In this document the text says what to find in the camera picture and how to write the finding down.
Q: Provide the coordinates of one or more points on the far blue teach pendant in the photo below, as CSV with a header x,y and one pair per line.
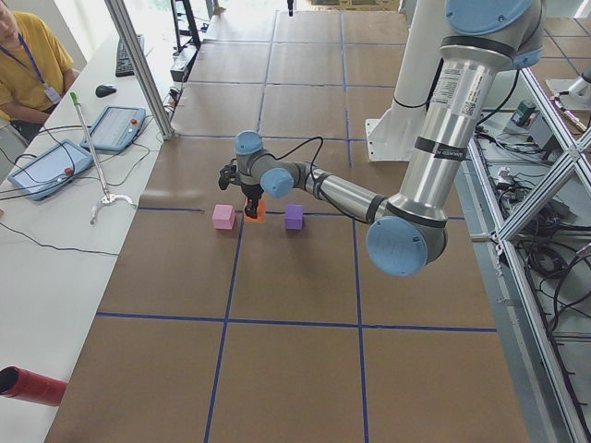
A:
x,y
116,128

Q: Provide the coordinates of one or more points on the black computer mouse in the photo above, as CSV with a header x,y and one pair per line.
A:
x,y
103,90

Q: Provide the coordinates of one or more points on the orange foam block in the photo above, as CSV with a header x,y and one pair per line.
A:
x,y
261,213

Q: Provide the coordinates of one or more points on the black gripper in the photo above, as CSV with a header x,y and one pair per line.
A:
x,y
250,191

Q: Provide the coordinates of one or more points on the brown paper table mat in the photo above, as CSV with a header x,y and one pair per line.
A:
x,y
260,334

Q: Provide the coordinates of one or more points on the near blue teach pendant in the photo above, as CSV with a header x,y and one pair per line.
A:
x,y
50,171

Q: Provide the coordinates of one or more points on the blue teach pendant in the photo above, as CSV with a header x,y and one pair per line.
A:
x,y
50,171
116,128

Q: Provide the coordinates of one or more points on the black keyboard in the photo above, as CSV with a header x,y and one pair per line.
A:
x,y
123,64

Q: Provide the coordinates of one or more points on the aluminium side frame rail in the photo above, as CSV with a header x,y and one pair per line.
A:
x,y
525,191

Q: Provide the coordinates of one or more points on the person in yellow shirt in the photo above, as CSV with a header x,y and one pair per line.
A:
x,y
36,71

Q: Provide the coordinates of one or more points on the silver reacher grabber tool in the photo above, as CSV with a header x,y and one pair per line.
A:
x,y
108,198

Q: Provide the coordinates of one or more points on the pink foam block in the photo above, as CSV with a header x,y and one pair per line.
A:
x,y
223,217

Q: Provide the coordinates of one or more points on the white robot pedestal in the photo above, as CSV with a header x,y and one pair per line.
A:
x,y
392,137

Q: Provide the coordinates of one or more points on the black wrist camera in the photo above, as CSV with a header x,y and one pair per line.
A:
x,y
229,175

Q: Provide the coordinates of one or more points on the red cylinder tube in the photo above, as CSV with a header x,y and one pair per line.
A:
x,y
24,385

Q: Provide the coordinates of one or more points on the aluminium frame post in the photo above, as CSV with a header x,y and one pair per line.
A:
x,y
126,31

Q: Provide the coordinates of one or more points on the purple foam block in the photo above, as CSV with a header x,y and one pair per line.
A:
x,y
294,217

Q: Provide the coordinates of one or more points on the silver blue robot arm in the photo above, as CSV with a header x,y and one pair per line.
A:
x,y
454,51

